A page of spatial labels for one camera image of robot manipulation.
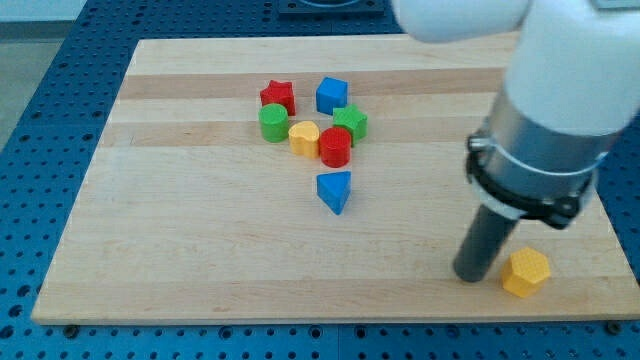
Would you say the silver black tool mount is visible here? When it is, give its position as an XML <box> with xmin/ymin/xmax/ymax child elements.
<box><xmin>466</xmin><ymin>90</ymin><xmax>619</xmax><ymax>229</ymax></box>

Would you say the red cylinder block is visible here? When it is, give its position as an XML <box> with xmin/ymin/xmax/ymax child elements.
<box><xmin>319</xmin><ymin>127</ymin><xmax>351</xmax><ymax>168</ymax></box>

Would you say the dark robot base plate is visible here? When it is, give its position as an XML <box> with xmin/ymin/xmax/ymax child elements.
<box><xmin>275</xmin><ymin>0</ymin><xmax>387</xmax><ymax>17</ymax></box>

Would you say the yellow heart block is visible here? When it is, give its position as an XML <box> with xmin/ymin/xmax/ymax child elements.
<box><xmin>288</xmin><ymin>121</ymin><xmax>320</xmax><ymax>159</ymax></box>

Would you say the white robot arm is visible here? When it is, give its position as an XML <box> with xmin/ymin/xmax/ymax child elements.
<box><xmin>392</xmin><ymin>0</ymin><xmax>639</xmax><ymax>282</ymax></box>

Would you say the wooden board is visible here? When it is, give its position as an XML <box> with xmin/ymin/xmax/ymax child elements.
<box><xmin>32</xmin><ymin>33</ymin><xmax>639</xmax><ymax>325</ymax></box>

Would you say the blue triangle block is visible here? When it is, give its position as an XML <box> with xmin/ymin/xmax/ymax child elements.
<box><xmin>316</xmin><ymin>171</ymin><xmax>351</xmax><ymax>215</ymax></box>

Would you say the blue cube block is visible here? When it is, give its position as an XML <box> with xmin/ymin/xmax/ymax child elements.
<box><xmin>315</xmin><ymin>77</ymin><xmax>348</xmax><ymax>115</ymax></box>

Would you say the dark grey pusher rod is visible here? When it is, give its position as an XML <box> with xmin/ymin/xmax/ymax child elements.
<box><xmin>453</xmin><ymin>205</ymin><xmax>519</xmax><ymax>283</ymax></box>

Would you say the green cylinder block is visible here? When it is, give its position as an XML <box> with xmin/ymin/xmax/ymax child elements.
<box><xmin>258</xmin><ymin>103</ymin><xmax>289</xmax><ymax>143</ymax></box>

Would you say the red star block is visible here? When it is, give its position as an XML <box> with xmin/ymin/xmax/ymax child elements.
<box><xmin>259</xmin><ymin>80</ymin><xmax>296</xmax><ymax>116</ymax></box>

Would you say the green star block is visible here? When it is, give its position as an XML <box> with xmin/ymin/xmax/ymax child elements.
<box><xmin>333</xmin><ymin>104</ymin><xmax>368</xmax><ymax>147</ymax></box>

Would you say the yellow hexagon block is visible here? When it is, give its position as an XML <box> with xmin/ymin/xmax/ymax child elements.
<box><xmin>501</xmin><ymin>247</ymin><xmax>551</xmax><ymax>298</ymax></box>

